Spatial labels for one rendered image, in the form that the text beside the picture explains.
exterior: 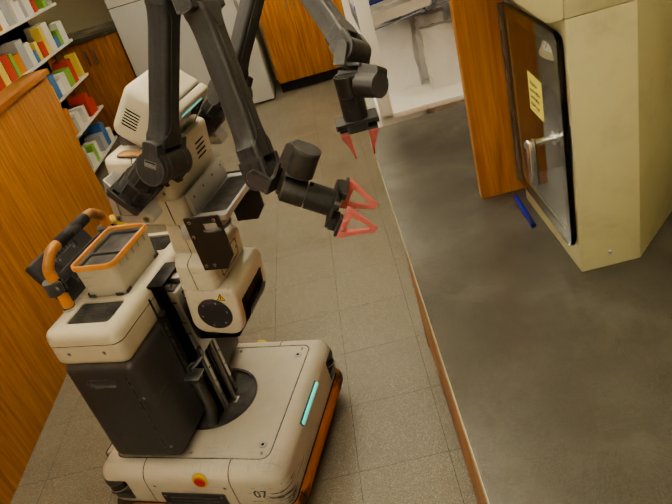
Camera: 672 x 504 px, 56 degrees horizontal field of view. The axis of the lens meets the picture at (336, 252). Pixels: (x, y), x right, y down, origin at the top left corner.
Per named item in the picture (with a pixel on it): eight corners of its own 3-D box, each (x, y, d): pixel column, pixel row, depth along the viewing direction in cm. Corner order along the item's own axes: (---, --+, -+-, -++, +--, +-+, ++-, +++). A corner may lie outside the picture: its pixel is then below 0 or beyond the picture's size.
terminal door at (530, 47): (524, 181, 144) (503, -1, 124) (576, 249, 118) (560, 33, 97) (520, 182, 144) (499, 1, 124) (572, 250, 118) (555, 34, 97)
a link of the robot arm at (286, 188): (275, 190, 132) (271, 203, 128) (284, 162, 129) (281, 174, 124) (307, 201, 133) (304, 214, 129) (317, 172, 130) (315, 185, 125)
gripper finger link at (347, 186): (382, 187, 135) (341, 173, 134) (382, 204, 129) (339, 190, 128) (371, 213, 139) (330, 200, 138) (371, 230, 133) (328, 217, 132)
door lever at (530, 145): (561, 181, 114) (556, 176, 116) (557, 133, 109) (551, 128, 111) (531, 189, 114) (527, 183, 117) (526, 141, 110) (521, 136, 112)
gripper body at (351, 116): (380, 123, 147) (373, 93, 143) (337, 134, 148) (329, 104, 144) (377, 114, 153) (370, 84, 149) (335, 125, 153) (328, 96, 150)
